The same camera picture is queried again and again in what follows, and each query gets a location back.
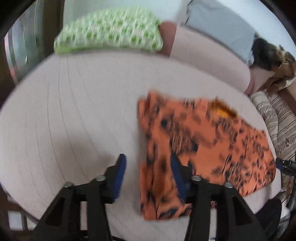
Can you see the beige striped blanket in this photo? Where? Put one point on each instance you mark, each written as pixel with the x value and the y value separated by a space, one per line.
pixel 280 122

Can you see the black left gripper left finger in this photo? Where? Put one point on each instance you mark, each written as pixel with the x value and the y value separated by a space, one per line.
pixel 78 212

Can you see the wooden glass cabinet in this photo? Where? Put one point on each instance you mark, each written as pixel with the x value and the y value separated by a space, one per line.
pixel 30 35

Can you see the grey pillow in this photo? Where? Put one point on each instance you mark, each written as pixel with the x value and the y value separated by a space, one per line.
pixel 223 25

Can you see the orange black floral garment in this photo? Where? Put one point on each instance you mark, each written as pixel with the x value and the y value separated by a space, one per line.
pixel 207 137

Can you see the black brown furry blanket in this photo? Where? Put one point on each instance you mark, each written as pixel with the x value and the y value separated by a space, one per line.
pixel 276 59

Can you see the green white patterned pillow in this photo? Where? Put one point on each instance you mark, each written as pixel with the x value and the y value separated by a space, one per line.
pixel 113 28

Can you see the pink bolster cushion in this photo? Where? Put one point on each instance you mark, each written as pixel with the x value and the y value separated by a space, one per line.
pixel 200 51

